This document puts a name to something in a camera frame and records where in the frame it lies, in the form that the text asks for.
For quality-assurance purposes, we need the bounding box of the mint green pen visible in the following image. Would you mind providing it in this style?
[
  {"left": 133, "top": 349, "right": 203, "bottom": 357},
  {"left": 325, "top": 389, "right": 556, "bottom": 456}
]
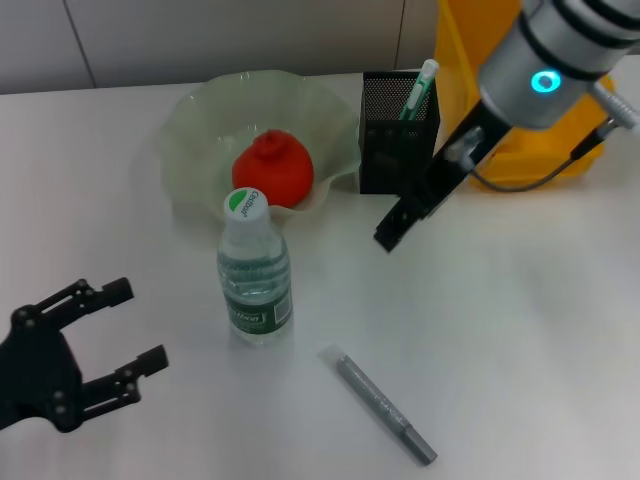
[{"left": 398, "top": 58, "right": 440, "bottom": 122}]

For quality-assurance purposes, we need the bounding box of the wavy green glass fruit plate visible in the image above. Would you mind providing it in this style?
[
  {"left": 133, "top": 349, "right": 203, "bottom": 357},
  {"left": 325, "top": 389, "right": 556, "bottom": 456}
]
[{"left": 130, "top": 69, "right": 362, "bottom": 239}]

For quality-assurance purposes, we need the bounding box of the red-orange knobbed orange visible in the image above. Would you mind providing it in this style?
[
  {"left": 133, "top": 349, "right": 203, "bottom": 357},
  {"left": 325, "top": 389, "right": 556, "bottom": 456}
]
[{"left": 231, "top": 128, "right": 315, "bottom": 211}]

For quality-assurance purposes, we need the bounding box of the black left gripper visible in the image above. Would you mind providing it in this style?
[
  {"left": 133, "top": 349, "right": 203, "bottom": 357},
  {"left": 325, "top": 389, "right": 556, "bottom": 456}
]
[{"left": 0, "top": 276, "right": 169, "bottom": 434}]

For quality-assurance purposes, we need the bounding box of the clear water bottle green label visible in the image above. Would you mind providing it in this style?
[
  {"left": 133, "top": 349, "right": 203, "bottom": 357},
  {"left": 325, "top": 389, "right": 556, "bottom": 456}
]
[{"left": 217, "top": 187, "right": 293, "bottom": 350}]

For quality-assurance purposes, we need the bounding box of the black mesh pen holder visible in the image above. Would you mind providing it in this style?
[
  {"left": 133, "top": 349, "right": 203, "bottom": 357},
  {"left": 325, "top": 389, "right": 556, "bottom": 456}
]
[{"left": 358, "top": 70, "right": 443, "bottom": 195}]

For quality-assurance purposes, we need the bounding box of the grey marker pen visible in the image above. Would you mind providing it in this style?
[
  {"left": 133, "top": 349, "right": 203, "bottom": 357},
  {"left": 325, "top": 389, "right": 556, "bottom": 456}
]
[{"left": 319, "top": 344, "right": 439, "bottom": 467}]

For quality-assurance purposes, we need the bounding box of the yellow plastic bin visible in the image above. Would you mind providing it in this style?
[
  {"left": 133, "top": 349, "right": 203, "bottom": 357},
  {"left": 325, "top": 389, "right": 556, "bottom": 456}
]
[{"left": 432, "top": 0, "right": 615, "bottom": 194}]

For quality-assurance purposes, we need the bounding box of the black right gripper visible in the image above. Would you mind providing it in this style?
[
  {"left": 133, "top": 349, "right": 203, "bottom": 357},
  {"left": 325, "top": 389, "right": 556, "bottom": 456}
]
[{"left": 373, "top": 102, "right": 514, "bottom": 254}]

